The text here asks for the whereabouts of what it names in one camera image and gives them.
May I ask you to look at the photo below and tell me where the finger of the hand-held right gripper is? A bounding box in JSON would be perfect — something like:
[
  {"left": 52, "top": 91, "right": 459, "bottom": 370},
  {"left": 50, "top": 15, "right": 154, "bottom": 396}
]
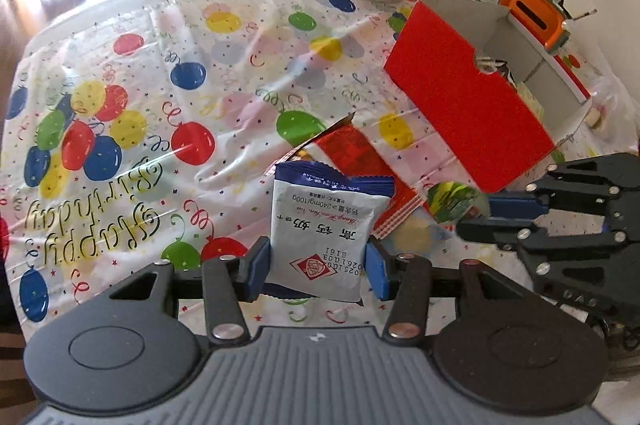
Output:
[
  {"left": 456, "top": 219, "right": 640, "bottom": 312},
  {"left": 486, "top": 151, "right": 640, "bottom": 232}
]

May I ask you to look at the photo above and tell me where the green jelly cup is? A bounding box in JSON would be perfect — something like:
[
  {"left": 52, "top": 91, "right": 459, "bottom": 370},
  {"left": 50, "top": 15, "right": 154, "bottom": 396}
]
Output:
[{"left": 426, "top": 181, "right": 492, "bottom": 227}]

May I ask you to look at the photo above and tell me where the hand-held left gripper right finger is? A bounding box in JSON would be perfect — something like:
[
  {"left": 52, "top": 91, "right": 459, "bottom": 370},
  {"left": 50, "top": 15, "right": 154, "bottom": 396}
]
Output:
[{"left": 364, "top": 241, "right": 527, "bottom": 342}]

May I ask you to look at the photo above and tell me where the red cardboard box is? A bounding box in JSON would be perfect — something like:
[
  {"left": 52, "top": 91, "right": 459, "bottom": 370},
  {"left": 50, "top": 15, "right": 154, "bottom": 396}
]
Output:
[{"left": 381, "top": 0, "right": 594, "bottom": 194}]

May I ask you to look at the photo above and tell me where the pale yellow snack bag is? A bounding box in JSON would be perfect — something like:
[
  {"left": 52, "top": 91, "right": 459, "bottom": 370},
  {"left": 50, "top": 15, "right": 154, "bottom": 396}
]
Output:
[{"left": 392, "top": 214, "right": 453, "bottom": 253}]

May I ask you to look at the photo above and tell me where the white blue snack packet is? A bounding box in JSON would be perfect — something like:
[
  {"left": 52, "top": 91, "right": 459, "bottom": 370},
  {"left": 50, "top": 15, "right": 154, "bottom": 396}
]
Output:
[{"left": 264, "top": 160, "right": 397, "bottom": 304}]

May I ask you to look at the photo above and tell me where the balloon print tablecloth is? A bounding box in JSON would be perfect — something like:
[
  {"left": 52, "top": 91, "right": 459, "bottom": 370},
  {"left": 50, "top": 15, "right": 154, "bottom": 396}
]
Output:
[{"left": 0, "top": 0, "right": 640, "bottom": 343}]

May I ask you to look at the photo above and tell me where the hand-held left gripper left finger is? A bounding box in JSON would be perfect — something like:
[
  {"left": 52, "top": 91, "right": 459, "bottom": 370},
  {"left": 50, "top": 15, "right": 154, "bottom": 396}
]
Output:
[{"left": 106, "top": 237, "right": 272, "bottom": 347}]

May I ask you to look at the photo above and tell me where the orange tissue box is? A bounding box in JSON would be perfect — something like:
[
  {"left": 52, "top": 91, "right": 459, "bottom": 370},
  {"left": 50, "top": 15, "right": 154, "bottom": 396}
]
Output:
[{"left": 496, "top": 0, "right": 572, "bottom": 54}]

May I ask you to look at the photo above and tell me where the red snack bag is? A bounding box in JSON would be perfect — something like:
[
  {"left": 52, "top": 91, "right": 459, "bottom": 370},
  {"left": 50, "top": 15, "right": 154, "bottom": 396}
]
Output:
[{"left": 276, "top": 115, "right": 432, "bottom": 242}]

